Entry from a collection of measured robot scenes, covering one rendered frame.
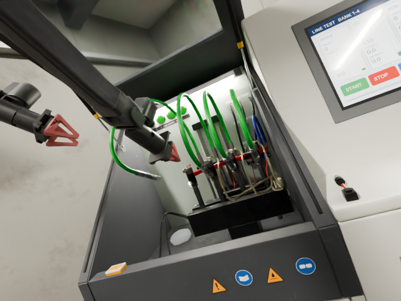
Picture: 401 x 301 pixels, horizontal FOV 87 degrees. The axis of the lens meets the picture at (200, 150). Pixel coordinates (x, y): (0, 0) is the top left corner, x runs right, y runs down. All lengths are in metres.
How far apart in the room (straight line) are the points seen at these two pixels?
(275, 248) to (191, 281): 0.22
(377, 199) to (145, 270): 0.55
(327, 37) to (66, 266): 2.85
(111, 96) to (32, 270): 2.44
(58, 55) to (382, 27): 0.82
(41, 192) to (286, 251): 2.57
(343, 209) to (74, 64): 0.57
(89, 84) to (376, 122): 0.73
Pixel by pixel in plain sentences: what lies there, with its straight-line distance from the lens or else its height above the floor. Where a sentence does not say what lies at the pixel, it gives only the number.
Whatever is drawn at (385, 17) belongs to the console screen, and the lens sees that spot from 0.89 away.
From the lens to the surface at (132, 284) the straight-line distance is 0.69.
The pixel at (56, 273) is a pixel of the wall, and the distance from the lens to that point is 2.87.
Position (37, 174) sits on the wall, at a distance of 2.83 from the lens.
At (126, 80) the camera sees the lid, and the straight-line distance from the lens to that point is 1.02.
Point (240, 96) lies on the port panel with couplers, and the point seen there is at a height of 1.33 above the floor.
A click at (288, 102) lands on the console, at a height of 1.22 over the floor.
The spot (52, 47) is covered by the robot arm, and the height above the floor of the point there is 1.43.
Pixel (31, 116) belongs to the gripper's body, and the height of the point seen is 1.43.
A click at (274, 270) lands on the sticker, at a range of 0.56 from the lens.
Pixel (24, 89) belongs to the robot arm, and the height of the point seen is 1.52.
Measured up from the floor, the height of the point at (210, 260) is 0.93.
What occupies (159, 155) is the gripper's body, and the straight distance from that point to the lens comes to 0.63.
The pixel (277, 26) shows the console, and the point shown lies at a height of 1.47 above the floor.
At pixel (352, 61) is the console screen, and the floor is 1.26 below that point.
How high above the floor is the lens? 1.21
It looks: 2 degrees down
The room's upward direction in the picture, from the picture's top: 21 degrees counter-clockwise
